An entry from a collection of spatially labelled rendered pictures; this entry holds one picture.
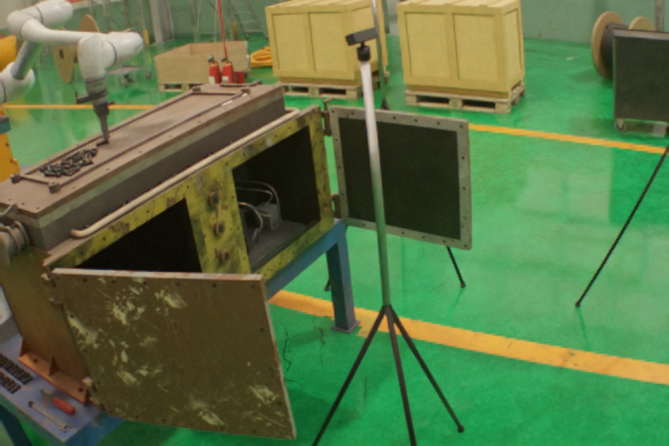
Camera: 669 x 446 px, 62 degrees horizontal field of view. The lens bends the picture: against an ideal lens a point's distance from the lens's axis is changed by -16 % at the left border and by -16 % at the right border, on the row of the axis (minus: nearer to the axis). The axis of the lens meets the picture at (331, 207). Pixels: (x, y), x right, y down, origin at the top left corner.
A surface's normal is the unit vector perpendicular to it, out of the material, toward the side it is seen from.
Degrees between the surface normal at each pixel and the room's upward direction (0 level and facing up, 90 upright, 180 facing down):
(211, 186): 90
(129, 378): 90
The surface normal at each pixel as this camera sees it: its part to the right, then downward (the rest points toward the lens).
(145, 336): -0.17, 0.44
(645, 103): -0.37, 0.43
